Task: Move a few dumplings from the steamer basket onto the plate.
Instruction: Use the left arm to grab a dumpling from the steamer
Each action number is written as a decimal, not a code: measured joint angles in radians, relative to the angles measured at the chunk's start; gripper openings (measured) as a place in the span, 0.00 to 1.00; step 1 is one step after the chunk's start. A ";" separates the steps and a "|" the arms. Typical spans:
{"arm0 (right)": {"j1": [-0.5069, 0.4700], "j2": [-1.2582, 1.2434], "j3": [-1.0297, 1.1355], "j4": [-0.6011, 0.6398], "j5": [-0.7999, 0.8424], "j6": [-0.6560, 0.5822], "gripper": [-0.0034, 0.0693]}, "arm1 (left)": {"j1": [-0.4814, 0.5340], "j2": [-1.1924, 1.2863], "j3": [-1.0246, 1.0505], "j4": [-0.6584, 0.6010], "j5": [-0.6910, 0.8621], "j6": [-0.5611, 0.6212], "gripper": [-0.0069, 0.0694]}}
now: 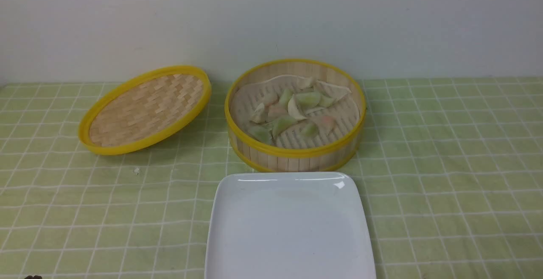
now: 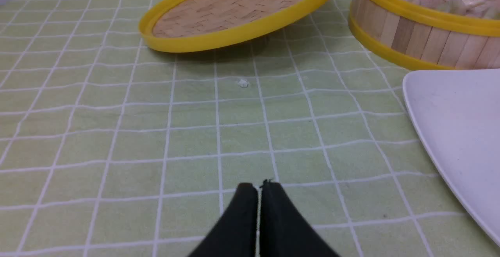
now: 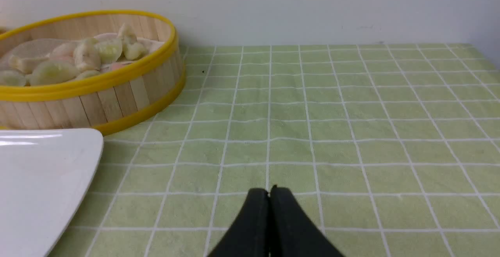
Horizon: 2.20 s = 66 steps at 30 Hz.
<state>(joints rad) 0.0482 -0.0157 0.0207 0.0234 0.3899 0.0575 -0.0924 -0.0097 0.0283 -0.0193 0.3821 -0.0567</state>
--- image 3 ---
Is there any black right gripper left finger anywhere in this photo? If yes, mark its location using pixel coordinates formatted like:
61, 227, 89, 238
208, 188, 270, 257

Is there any green checkered tablecloth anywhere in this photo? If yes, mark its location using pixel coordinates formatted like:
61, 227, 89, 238
51, 43, 500, 257

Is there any pale dumpling left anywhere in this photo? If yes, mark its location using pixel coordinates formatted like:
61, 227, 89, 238
8, 54, 49, 74

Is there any white steamer liner paper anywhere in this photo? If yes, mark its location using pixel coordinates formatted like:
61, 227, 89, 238
1, 33, 164, 72

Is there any green dumpling far left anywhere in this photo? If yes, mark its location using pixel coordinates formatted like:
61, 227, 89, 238
0, 70, 27, 87

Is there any pale dumpling centre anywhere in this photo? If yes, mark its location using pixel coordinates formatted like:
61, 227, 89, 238
73, 37, 101, 72

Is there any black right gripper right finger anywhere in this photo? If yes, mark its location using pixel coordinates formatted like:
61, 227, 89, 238
270, 185, 343, 257

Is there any white square plate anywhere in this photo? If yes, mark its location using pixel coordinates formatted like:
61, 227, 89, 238
0, 128, 104, 257

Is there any green dumpling back centre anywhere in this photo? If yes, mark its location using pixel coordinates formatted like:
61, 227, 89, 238
94, 38, 123, 64

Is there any bamboo steamer basket yellow rim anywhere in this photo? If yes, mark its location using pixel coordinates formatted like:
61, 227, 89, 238
0, 10, 186, 135

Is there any green dumpling front left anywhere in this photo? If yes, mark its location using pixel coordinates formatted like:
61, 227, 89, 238
29, 61, 80, 86

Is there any pale dumpling back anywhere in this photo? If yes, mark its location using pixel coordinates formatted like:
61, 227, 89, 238
117, 23, 148, 61

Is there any pale dumpling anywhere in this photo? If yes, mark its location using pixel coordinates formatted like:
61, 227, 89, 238
117, 23, 148, 61
8, 54, 49, 74
73, 37, 101, 72

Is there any green dumpling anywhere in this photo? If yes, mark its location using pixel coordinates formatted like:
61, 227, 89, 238
29, 61, 80, 86
94, 38, 123, 64
0, 70, 27, 87

